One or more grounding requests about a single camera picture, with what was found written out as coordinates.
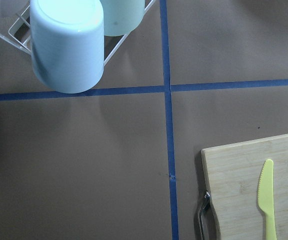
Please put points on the bamboo cutting board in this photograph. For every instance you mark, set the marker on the bamboo cutting board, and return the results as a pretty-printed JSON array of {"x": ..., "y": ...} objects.
[{"x": 232, "y": 173}]

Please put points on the light green cup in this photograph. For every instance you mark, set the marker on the light green cup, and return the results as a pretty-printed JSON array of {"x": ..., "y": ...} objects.
[{"x": 122, "y": 16}]

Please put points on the light blue cup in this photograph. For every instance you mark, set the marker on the light blue cup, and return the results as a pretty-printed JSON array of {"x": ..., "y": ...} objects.
[{"x": 67, "y": 41}]

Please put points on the yellow plastic knife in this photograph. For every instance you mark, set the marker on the yellow plastic knife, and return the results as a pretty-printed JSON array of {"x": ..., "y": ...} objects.
[{"x": 265, "y": 199}]

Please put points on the metal cutting board handle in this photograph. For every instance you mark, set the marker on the metal cutting board handle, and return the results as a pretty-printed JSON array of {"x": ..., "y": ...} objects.
[{"x": 204, "y": 207}]

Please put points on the white wire cup rack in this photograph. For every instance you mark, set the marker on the white wire cup rack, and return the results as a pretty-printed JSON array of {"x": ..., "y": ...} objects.
[{"x": 15, "y": 28}]

